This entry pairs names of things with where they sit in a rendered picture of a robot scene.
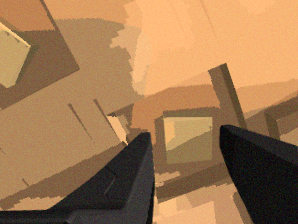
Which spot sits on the tan square block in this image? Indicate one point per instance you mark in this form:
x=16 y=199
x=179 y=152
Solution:
x=16 y=52
x=188 y=136

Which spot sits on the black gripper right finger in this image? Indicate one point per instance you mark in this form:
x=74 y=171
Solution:
x=265 y=172

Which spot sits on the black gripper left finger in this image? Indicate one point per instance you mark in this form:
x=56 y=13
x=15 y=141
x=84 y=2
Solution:
x=122 y=192

